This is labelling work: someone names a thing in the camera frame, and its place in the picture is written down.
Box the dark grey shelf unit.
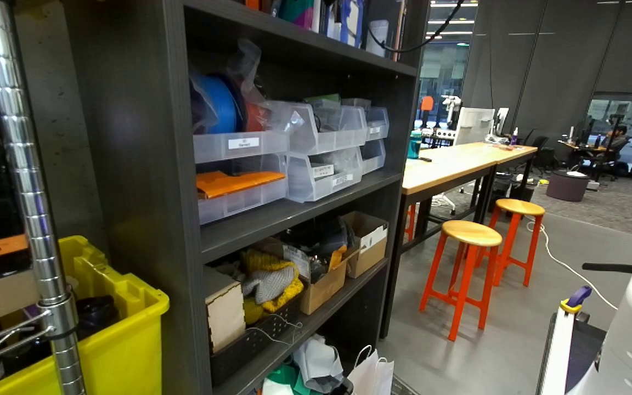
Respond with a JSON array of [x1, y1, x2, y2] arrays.
[[64, 0, 430, 395]]

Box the clear stacking bin lower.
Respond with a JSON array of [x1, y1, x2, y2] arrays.
[[288, 141, 385, 205]]

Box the clear stacking bin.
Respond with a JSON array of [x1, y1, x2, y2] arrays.
[[266, 102, 390, 156], [288, 141, 385, 205]]

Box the cardboard box with label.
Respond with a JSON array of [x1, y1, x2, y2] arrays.
[[339, 211, 389, 280]]

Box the clear stacking bin upper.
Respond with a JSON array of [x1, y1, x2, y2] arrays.
[[266, 102, 390, 156]]

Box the small open cardboard box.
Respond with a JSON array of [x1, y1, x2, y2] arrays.
[[301, 260, 349, 316]]

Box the long wooden work table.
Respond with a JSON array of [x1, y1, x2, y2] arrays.
[[400, 144, 538, 251]]

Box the blue filament spool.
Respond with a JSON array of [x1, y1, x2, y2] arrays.
[[190, 73, 245, 135]]

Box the beige foam block box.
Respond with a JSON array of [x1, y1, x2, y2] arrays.
[[203, 271, 245, 353]]

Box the near orange wooden stool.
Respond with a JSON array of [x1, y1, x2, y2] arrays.
[[418, 219, 502, 342]]

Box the orange wooden stool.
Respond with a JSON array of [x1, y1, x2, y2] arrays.
[[486, 197, 547, 291], [418, 219, 502, 342]]

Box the white blue binder books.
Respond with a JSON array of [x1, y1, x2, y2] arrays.
[[267, 0, 389, 58]]

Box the white paper bag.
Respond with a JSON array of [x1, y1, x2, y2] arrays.
[[346, 344, 394, 395]]

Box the far orange wooden stool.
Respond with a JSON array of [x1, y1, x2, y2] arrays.
[[486, 197, 547, 291]]

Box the grey round ottoman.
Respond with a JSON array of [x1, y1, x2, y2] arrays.
[[547, 172, 587, 203]]

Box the yellow plastic bin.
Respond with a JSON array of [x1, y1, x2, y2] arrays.
[[0, 236, 168, 395]]

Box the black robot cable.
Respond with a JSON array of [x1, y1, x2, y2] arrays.
[[367, 0, 468, 55]]

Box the chrome wire rack pole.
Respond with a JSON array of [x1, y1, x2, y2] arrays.
[[0, 0, 86, 395]]

